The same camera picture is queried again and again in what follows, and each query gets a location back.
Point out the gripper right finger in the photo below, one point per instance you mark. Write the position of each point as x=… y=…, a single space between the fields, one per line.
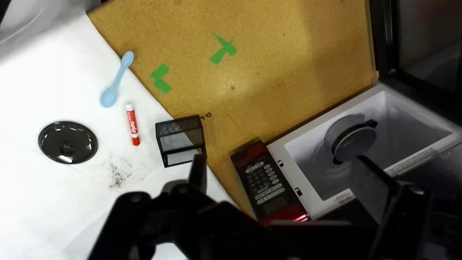
x=400 y=216

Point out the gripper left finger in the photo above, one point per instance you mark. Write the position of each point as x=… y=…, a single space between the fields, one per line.
x=216 y=224

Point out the black mesh box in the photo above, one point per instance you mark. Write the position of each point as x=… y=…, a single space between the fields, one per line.
x=180 y=141

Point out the red marker with white cap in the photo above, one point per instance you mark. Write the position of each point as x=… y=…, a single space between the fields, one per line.
x=133 y=124

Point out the red and black microwave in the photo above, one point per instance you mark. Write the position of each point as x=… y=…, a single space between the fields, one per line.
x=274 y=180

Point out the grey round plate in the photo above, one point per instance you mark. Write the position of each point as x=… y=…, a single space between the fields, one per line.
x=352 y=139

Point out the brown cork board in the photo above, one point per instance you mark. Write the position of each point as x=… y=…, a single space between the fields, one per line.
x=252 y=79

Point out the light blue plastic spoon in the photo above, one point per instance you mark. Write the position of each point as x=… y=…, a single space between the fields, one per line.
x=109 y=95

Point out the dark round glossy bowl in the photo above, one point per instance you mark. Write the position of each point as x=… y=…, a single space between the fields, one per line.
x=68 y=142

